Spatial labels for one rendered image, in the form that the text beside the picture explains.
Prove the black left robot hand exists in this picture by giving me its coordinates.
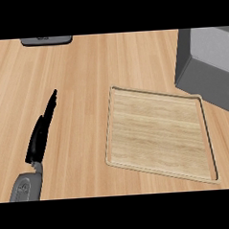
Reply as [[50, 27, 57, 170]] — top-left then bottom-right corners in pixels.
[[20, 88, 62, 166]]

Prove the pale wooden tray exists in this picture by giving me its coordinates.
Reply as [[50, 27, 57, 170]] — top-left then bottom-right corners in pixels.
[[101, 79, 221, 192]]

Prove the large grey box appliance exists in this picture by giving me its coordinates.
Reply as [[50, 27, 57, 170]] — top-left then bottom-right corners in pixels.
[[171, 25, 229, 121]]

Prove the flat dark grey appliance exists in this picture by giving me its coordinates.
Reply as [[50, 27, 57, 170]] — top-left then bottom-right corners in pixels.
[[19, 34, 74, 48]]

